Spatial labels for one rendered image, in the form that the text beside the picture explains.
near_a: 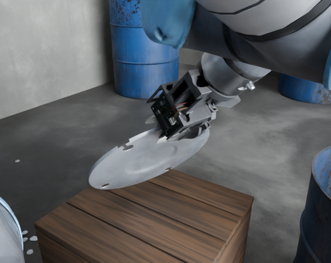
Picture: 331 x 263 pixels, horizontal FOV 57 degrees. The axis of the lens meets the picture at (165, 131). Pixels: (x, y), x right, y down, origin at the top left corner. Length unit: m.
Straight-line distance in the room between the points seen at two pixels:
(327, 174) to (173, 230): 0.44
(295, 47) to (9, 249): 0.27
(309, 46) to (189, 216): 0.63
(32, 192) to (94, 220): 0.81
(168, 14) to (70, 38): 2.51
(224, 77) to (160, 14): 0.15
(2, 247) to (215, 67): 0.29
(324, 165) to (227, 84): 0.55
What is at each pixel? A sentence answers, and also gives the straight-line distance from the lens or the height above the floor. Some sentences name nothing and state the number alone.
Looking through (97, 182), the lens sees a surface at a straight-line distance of 0.70.
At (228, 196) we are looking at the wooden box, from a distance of 0.84.
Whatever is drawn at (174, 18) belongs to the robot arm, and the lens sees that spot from 0.26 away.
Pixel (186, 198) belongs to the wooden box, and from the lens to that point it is 0.82.
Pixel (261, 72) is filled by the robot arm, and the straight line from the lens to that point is 0.38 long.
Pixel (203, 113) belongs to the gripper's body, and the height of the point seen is 0.67.
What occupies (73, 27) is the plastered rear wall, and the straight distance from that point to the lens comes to 2.78.
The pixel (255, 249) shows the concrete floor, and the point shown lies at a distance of 1.22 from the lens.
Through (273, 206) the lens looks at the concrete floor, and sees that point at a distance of 1.43.
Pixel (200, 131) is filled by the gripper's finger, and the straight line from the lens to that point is 0.51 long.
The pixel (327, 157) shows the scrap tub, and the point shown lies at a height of 0.45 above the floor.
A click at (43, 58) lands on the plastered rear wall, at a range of 2.61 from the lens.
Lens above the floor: 0.85
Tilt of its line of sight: 25 degrees down
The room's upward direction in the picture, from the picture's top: straight up
